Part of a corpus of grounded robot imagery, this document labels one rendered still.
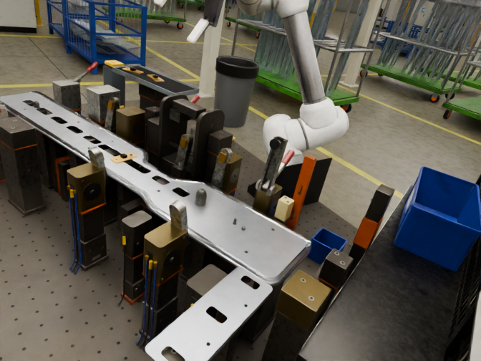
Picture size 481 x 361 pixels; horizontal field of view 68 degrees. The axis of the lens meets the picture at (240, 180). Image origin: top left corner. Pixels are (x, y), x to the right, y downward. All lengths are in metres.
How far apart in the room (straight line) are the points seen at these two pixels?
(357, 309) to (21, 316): 0.87
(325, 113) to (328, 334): 1.09
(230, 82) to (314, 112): 2.53
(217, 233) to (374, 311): 0.41
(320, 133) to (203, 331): 1.13
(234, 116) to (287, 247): 3.36
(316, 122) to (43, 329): 1.25
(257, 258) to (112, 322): 0.46
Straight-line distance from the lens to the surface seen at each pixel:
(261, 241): 0.94
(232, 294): 0.80
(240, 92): 4.12
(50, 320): 1.16
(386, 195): 0.91
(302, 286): 0.77
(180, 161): 1.22
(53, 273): 1.28
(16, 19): 7.98
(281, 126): 1.64
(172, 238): 0.84
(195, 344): 0.72
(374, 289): 0.89
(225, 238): 0.93
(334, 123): 1.66
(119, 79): 1.73
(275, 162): 1.02
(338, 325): 0.78
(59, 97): 1.75
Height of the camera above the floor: 1.59
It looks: 30 degrees down
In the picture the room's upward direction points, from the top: 11 degrees clockwise
